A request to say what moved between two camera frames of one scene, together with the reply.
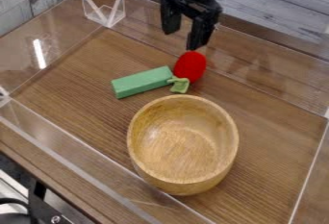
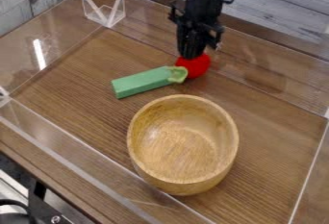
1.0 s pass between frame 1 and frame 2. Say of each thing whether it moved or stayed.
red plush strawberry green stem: moved
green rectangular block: stayed
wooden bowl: stayed
